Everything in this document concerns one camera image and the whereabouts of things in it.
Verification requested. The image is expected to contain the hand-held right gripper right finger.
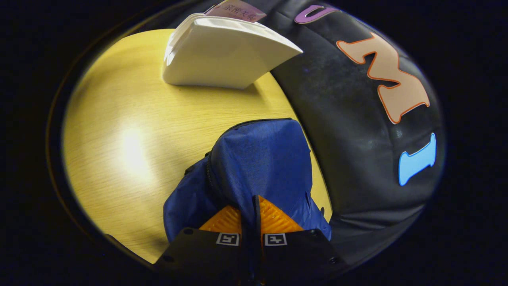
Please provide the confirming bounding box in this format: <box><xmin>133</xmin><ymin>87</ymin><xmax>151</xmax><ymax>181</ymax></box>
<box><xmin>253</xmin><ymin>195</ymin><xmax>346</xmax><ymax>286</ymax></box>

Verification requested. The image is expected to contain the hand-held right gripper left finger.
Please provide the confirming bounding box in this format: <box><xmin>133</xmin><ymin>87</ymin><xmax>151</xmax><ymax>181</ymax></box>
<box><xmin>155</xmin><ymin>205</ymin><xmax>250</xmax><ymax>286</ymax></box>

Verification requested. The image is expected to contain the blue schoolbag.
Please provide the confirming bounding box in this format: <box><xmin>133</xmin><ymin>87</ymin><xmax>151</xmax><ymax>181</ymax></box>
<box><xmin>163</xmin><ymin>118</ymin><xmax>333</xmax><ymax>265</ymax></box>

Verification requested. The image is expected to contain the pink book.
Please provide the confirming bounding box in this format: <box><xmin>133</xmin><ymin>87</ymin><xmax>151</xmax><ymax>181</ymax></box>
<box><xmin>204</xmin><ymin>0</ymin><xmax>267</xmax><ymax>23</ymax></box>

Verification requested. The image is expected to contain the black backdrop cloth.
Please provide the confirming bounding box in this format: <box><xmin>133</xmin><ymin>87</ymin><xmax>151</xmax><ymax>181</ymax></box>
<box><xmin>206</xmin><ymin>0</ymin><xmax>446</xmax><ymax>274</ymax></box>

